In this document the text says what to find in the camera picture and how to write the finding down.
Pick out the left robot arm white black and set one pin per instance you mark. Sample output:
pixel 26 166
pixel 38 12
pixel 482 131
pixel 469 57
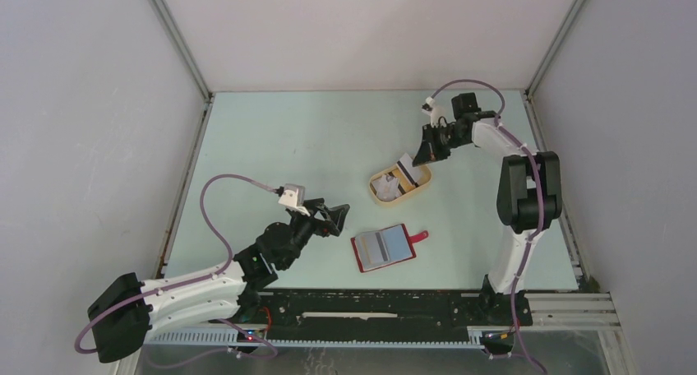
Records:
pixel 131 312

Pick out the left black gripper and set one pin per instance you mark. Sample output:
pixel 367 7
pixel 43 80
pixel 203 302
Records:
pixel 334 216

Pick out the red card holder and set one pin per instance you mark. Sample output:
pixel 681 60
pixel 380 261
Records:
pixel 399 244

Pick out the white cable duct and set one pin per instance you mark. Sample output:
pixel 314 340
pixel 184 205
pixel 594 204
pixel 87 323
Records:
pixel 216 336

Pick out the white magnetic stripe card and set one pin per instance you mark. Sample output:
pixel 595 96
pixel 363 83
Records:
pixel 412 173

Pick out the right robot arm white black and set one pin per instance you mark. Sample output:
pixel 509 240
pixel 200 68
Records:
pixel 528 196

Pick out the white credit card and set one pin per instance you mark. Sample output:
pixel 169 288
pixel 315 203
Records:
pixel 373 249

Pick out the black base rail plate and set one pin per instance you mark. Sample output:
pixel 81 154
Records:
pixel 392 315

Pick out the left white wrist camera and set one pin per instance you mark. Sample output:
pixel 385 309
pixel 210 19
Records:
pixel 292 198

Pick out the beige oval tray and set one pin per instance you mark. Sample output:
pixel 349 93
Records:
pixel 407 189

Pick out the white VIP card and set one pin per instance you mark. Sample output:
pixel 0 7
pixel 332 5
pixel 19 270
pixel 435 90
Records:
pixel 386 188

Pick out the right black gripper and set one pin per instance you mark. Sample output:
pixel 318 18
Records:
pixel 426 154

